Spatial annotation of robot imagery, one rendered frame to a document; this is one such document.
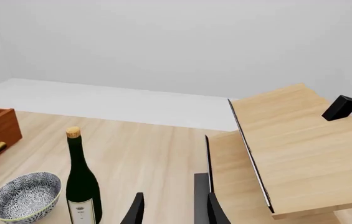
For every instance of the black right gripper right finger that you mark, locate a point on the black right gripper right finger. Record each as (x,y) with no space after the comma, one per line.
(215,213)

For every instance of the black block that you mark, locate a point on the black block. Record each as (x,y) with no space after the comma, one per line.
(340,108)

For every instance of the blue white patterned bowl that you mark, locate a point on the blue white patterned bowl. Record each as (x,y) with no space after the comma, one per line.
(23,198)

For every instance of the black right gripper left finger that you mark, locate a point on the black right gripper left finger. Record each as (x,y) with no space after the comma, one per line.
(136,212)

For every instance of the dark green wine bottle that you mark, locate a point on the dark green wine bottle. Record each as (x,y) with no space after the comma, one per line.
(81,182)

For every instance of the pale wooden wine rack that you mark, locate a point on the pale wooden wine rack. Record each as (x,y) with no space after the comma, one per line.
(294,151)

